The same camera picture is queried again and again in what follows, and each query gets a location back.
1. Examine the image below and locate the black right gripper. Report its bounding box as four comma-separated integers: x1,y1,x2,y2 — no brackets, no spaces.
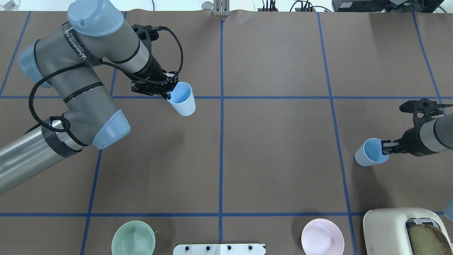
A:
381,128,438,157

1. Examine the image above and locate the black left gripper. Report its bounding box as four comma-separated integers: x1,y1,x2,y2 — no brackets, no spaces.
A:
131,55,178,100

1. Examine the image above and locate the light blue cup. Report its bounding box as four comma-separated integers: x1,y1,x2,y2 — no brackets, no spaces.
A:
168,82,196,117
354,138,389,167

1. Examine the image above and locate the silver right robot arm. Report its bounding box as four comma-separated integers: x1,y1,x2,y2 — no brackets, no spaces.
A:
381,114,453,157

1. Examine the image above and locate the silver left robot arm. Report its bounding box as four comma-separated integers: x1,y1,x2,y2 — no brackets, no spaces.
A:
0,0,179,194

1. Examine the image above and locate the cream toaster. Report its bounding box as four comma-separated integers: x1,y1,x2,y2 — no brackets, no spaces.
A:
363,207,452,255

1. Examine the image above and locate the bread slice in toaster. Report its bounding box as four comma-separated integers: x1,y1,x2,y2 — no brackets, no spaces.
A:
407,225,452,255

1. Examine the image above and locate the pink bowl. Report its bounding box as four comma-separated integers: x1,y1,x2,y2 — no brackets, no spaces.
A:
300,218,345,255

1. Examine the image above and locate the green bowl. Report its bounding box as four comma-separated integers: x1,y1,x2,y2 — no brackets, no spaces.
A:
111,221,156,255

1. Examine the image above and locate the aluminium frame post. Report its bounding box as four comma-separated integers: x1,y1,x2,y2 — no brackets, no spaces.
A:
212,0,230,17

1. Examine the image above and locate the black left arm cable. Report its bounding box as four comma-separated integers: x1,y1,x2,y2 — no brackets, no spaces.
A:
29,25,184,133

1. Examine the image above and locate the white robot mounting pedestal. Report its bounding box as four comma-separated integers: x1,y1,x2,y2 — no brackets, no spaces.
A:
173,243,266,255

